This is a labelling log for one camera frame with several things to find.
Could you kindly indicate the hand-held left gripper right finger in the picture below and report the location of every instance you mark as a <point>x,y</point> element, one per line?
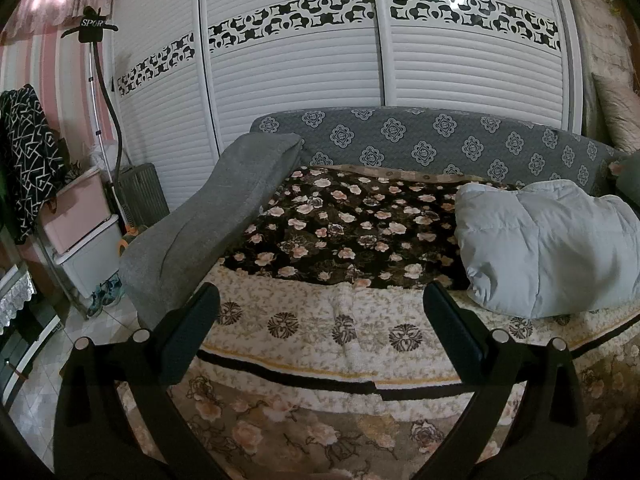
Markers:
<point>457,335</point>

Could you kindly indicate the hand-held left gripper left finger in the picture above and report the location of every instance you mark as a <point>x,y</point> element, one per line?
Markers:
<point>192,335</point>

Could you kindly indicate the white down jacket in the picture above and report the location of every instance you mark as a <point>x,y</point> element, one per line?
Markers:
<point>540,250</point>

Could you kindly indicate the grey fabric sofa armrest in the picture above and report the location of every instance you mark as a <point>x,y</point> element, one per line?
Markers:
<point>210,225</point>

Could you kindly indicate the orange plastic object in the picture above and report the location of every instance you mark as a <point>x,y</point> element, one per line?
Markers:
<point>127,240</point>

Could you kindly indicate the beige medallion quilt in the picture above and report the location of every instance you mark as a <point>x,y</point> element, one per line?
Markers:
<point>310,310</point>

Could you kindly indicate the brown rose-print blanket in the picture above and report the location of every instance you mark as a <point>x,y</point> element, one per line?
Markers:
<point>280,430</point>

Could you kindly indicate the grey radiator heater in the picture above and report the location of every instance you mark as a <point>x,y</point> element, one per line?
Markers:
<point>142,195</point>

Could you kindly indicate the dark floral blanket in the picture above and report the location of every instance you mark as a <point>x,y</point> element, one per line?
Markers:
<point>350,230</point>

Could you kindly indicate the pink white storage bin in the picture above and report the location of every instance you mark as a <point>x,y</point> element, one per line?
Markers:
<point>80,220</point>

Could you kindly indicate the white lace tablecloth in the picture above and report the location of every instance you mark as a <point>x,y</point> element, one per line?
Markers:
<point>15,300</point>

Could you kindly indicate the grey patterned sofa backrest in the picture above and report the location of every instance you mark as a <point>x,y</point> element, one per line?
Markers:
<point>400,135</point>

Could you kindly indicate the white metal pole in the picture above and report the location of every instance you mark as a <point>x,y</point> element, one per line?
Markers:
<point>97,130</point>

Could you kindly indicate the black white patterned cloth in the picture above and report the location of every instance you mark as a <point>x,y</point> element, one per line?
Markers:
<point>25,160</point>

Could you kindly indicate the beige pillow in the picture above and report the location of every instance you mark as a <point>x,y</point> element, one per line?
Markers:
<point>620,110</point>

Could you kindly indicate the white louvred wardrobe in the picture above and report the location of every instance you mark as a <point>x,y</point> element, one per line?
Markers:
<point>300,75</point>

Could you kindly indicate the garment steamer stand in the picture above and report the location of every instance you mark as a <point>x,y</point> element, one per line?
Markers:
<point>92,30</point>

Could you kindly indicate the pink striped curtain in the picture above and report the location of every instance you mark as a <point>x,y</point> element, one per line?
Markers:
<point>40,10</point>

